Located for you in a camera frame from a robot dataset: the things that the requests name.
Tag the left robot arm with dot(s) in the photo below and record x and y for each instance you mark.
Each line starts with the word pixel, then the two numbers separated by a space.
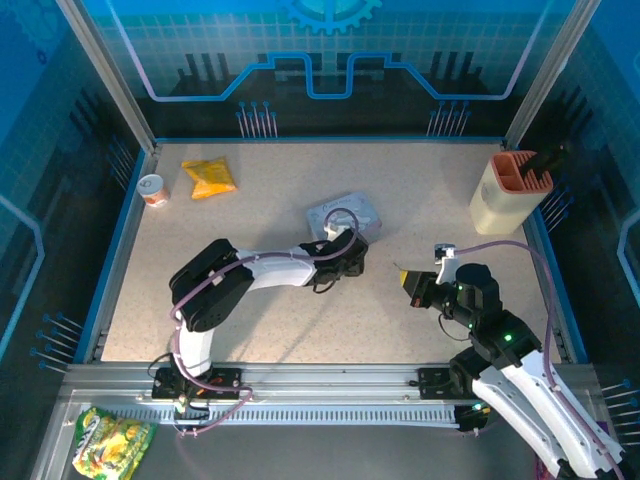
pixel 210 290

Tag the black utensil in holder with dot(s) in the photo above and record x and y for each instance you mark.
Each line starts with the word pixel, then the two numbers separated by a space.
pixel 542 161

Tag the beige holder with orange rim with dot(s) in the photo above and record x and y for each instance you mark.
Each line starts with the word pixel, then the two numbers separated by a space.
pixel 497 205

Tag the aluminium frame post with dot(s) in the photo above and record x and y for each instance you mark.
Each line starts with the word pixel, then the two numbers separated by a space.
pixel 550 75
pixel 107 75

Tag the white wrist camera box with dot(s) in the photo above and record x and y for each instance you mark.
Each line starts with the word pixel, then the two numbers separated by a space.
pixel 446 257
pixel 336 230

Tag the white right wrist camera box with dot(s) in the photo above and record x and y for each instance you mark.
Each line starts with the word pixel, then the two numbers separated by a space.
pixel 446 257

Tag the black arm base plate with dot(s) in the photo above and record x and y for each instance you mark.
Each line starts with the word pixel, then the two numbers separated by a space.
pixel 225 382
pixel 435 385

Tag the white and orange can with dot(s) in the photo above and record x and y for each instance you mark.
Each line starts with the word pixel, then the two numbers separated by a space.
pixel 152 192

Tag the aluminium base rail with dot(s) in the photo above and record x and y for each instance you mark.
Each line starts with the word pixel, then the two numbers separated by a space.
pixel 325 377

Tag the blue table border frame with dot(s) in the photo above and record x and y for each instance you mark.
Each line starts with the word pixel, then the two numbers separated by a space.
pixel 325 140

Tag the pastel cartoon tin box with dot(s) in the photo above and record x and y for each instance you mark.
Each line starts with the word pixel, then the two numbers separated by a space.
pixel 360 210

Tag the green snack bag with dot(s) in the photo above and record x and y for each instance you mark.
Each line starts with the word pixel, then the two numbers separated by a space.
pixel 112 445

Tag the yellow snack bag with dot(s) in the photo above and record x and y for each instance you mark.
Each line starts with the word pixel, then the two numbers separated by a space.
pixel 212 177

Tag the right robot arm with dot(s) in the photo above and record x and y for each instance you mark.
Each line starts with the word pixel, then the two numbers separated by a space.
pixel 530 400

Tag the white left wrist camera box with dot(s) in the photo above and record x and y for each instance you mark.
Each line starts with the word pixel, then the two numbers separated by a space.
pixel 336 230

